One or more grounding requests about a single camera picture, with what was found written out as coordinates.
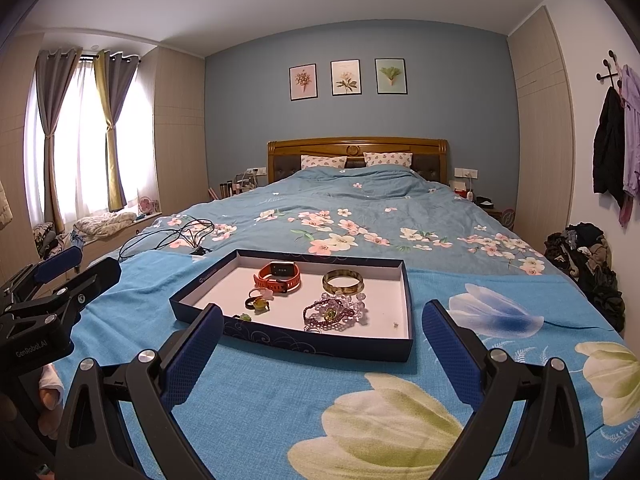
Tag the white sheer curtain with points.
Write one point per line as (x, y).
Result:
(75, 160)

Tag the amber bangle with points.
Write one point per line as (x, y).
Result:
(327, 285)

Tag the orange smart watch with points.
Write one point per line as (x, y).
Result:
(265, 280)

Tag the light blue flower blanket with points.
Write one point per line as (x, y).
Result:
(280, 385)

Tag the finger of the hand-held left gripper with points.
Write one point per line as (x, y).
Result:
(97, 277)
(57, 260)

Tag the dark blue shallow box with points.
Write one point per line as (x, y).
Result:
(380, 300)

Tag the group of cosmetics bottles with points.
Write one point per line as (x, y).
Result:
(232, 187)

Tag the black jacket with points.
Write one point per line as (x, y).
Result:
(607, 150)

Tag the beige window side cabinet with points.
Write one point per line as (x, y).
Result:
(180, 140)

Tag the pink flower ornament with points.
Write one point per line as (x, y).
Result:
(264, 292)

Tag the black wall coat rack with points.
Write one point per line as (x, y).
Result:
(611, 75)

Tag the pile of dark clothes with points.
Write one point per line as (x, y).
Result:
(587, 270)

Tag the yellow and grey curtain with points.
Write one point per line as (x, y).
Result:
(114, 110)

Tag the small pink fan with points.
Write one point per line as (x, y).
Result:
(147, 206)

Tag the crumpled white bedding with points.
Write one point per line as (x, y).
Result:
(105, 225)

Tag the small black box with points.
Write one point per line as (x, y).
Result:
(485, 201)

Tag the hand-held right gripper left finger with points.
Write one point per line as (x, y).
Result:
(197, 355)

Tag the person's left hand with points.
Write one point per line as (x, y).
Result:
(50, 385)

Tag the patterned pillow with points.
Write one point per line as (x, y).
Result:
(387, 159)
(322, 162)

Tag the framed white flower picture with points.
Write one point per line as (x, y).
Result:
(345, 77)

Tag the framed green leaf picture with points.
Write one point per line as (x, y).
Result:
(391, 76)

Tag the wooden headboard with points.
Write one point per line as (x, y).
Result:
(357, 144)

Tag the beige tall wardrobe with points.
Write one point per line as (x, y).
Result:
(540, 135)

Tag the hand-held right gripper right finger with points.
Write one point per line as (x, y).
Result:
(450, 355)

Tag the white wall outlet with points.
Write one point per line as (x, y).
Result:
(465, 173)
(255, 170)

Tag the framed pink flower picture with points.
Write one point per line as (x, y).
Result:
(303, 81)

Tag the red box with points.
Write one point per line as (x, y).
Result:
(458, 189)

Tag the heap of colourful clothes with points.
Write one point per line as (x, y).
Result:
(50, 237)

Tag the blue floral duvet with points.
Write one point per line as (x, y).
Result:
(350, 200)

